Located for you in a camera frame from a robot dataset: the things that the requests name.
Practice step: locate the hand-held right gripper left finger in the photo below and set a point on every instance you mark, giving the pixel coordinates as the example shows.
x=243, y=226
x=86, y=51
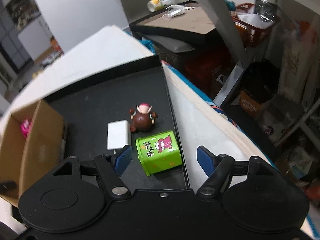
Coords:
x=123, y=158

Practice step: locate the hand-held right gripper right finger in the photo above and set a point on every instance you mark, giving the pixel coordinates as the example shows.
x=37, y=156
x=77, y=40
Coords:
x=205, y=160

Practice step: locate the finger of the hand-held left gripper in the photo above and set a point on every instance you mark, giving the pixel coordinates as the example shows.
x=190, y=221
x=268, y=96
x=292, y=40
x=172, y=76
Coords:
x=7, y=186

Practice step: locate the green printed toy box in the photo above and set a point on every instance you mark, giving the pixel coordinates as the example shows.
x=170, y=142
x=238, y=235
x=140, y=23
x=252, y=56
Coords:
x=160, y=155

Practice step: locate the brown cardboard box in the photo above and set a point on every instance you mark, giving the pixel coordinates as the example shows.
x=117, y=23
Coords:
x=37, y=140

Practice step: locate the pink bear figurine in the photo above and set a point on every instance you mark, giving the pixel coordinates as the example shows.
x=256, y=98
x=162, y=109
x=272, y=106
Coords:
x=26, y=127

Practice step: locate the black shallow tray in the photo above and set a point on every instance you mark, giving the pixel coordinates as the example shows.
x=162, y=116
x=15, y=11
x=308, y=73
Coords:
x=105, y=97

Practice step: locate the white charger plug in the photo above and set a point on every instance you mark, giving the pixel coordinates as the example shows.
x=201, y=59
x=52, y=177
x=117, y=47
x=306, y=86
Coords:
x=118, y=135

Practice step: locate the brown round figurine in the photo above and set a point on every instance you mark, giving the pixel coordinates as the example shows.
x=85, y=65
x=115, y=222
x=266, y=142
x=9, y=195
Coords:
x=142, y=120

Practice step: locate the brown printed carton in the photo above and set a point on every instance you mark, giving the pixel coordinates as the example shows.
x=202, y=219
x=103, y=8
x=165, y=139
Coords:
x=252, y=105

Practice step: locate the black framed brown board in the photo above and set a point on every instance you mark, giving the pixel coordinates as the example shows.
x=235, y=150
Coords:
x=180, y=22

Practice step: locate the red plastic basket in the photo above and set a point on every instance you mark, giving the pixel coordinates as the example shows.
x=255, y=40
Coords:
x=252, y=27

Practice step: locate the grey desk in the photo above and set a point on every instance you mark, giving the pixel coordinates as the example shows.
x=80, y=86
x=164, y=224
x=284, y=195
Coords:
x=217, y=17

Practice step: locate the white face mask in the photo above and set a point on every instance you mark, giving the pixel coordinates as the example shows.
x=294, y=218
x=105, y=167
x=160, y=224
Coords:
x=177, y=10

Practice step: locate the clear plastic bottle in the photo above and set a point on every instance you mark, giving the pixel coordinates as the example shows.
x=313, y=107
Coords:
x=167, y=1

